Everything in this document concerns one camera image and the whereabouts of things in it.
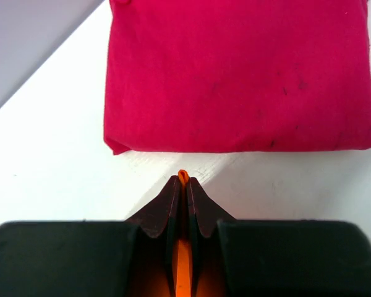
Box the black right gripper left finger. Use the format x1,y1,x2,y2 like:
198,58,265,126
0,176,181,296

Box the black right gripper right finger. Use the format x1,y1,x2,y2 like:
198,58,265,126
186,178,371,296

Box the orange t-shirt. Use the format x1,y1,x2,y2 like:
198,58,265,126
174,170,192,297

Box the folded magenta t-shirt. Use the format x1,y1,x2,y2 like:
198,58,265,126
103,1,371,154

